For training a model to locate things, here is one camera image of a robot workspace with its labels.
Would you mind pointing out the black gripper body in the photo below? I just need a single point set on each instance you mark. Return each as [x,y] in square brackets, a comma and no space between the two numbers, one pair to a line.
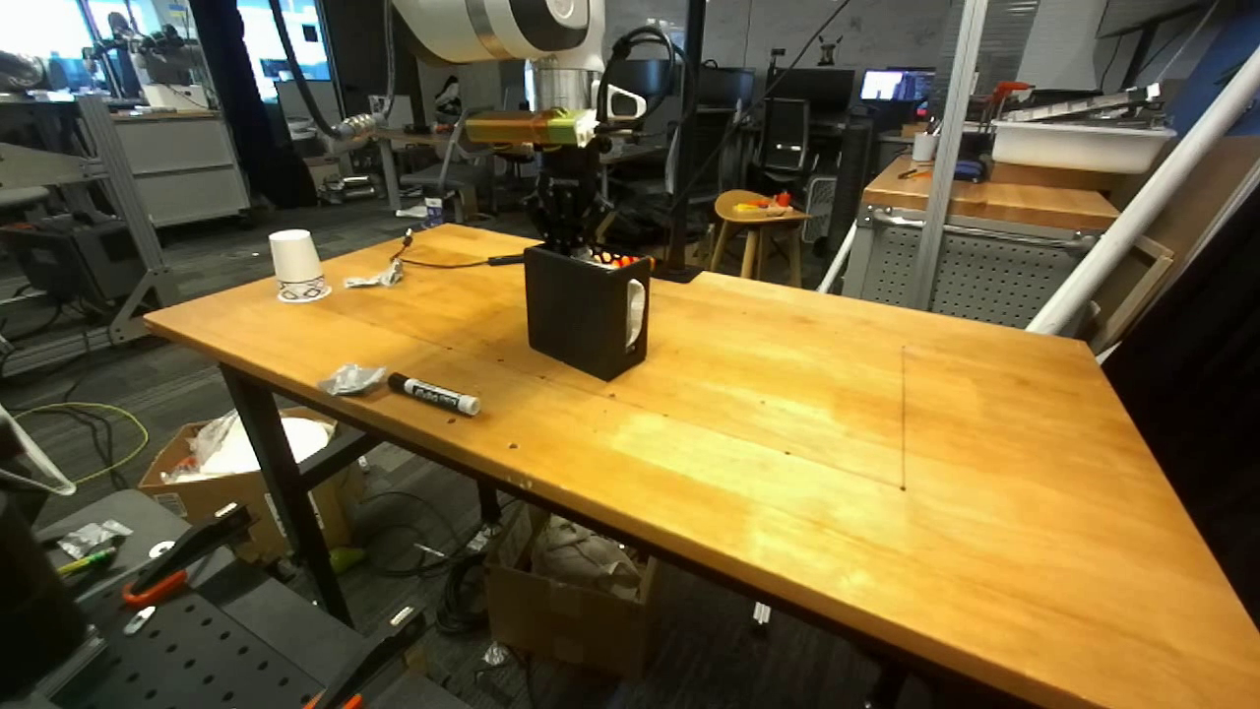
[571,181]

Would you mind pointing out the black perforated box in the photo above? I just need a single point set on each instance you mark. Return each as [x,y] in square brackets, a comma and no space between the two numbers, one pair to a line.
[576,322]

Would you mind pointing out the cardboard box with rags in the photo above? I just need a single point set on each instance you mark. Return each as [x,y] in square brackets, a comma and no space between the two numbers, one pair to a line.
[571,613]

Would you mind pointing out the cardboard box with plastic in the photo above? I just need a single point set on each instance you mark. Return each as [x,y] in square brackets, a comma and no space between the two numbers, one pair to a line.
[198,494]

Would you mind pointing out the flat black device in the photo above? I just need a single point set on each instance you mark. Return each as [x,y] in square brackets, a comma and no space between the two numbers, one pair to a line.
[505,261]

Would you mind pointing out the black vertical pole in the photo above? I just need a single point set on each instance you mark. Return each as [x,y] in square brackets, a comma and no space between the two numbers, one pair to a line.
[685,144]

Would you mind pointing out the round wooden stool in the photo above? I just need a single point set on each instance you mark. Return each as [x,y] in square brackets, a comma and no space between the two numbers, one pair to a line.
[756,206]

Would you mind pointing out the black and white marker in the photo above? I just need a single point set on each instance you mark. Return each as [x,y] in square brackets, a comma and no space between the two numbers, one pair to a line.
[433,396]

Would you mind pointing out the small crumpled foil piece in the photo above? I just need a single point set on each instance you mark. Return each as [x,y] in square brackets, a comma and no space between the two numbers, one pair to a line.
[350,378]

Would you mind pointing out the lit computer monitor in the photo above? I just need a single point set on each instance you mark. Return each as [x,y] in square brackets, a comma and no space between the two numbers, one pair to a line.
[896,83]

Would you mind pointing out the black table leg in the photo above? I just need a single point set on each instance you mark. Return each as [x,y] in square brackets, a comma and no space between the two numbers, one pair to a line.
[280,499]

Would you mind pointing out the grey pegboard panel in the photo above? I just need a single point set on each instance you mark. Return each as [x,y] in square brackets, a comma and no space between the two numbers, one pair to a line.
[971,269]

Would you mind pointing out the grey drawer cabinet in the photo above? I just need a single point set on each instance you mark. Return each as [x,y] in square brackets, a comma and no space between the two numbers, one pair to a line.
[184,161]

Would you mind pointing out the wooden workbench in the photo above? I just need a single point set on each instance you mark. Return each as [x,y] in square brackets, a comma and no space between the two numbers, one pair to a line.
[987,199]

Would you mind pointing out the white plastic tub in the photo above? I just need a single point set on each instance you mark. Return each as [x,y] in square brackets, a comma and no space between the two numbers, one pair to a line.
[1085,144]

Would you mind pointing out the black perforated breadboard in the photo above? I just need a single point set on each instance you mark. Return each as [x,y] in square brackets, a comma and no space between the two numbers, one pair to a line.
[236,650]

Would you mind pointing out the white slanted tube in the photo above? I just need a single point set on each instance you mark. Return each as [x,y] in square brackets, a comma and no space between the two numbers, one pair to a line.
[1145,199]

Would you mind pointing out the tan wrist camera mount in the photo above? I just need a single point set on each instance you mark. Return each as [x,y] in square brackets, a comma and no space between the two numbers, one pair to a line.
[526,126]

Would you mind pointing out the grey vertical post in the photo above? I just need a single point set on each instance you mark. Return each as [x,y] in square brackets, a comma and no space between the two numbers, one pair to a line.
[945,144]

